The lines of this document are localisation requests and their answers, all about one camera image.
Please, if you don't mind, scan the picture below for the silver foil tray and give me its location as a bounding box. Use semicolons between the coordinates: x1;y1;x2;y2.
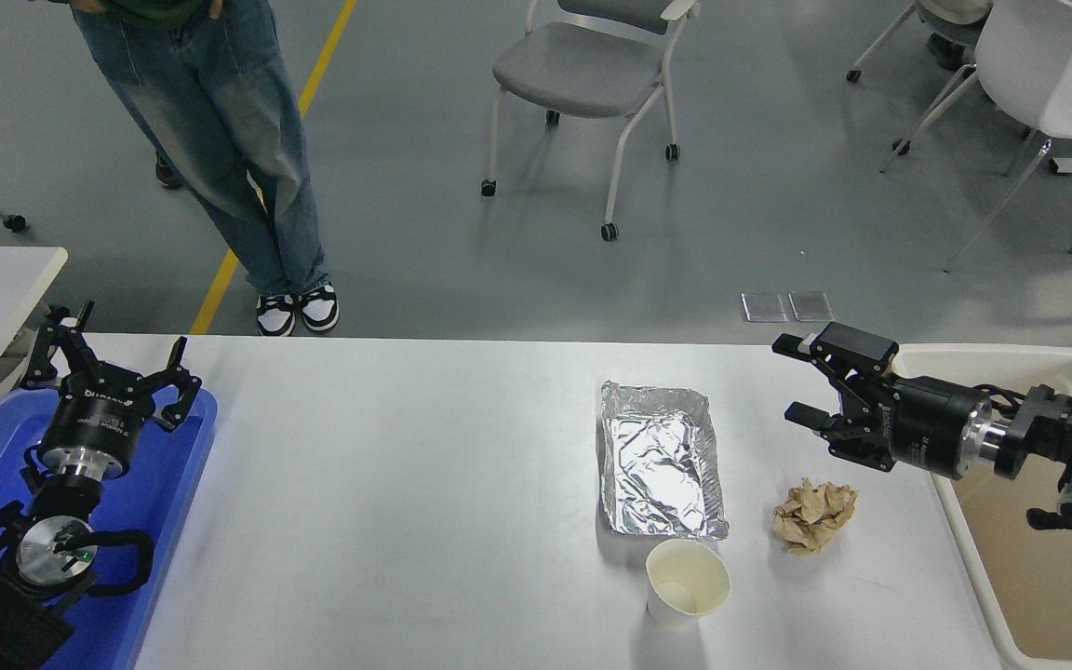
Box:
599;379;730;542

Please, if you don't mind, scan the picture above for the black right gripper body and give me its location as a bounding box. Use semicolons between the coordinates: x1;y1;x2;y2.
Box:
871;375;980;479

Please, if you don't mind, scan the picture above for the crumpled tan paper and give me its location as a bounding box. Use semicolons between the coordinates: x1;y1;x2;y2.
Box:
771;478;860;557

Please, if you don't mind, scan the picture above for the person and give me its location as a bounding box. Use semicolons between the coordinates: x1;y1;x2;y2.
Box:
47;0;342;338
916;0;998;73

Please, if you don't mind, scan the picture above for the white paper cup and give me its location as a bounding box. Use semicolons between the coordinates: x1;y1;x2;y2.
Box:
645;540;732;630

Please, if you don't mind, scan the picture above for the large pale plastic bin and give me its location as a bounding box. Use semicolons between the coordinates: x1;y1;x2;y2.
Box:
890;342;1072;670

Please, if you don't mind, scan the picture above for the white-framed wheeled chair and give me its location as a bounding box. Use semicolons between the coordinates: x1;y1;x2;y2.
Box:
847;0;993;156

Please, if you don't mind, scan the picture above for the grey padded wheeled chair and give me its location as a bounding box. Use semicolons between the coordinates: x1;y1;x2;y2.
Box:
480;0;703;243

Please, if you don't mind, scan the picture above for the white plastic shell chair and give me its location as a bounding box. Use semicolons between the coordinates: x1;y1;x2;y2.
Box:
880;0;1072;273

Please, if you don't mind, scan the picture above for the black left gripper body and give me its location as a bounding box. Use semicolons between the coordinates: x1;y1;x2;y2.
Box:
39;372;149;459

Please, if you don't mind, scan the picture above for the blue plastic tray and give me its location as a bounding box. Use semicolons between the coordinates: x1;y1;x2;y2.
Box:
0;384;219;670

